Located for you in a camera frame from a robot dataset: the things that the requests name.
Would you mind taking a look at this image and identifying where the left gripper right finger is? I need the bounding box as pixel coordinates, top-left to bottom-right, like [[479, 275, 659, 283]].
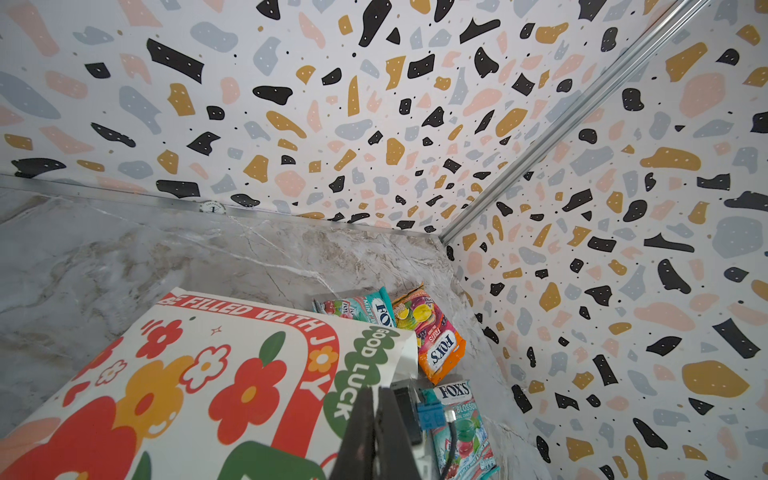
[[374, 388, 421, 480]]

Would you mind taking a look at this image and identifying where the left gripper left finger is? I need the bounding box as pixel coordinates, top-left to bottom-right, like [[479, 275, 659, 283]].
[[329, 387, 376, 480]]

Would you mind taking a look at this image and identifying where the teal red mint candy bag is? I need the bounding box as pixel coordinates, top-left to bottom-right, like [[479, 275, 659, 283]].
[[432, 380, 499, 480]]

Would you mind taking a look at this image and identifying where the orange fruit candy bag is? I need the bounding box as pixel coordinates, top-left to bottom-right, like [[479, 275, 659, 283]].
[[393, 285, 466, 385]]

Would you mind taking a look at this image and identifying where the teal berry mint candy bag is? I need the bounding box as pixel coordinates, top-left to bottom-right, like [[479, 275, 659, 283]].
[[312, 287, 397, 328]]

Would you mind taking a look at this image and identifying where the white floral paper bag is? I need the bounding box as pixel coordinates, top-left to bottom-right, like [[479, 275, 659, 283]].
[[1, 289, 418, 479]]

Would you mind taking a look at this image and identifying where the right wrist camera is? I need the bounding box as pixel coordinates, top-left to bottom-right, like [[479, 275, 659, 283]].
[[391, 379, 448, 448]]

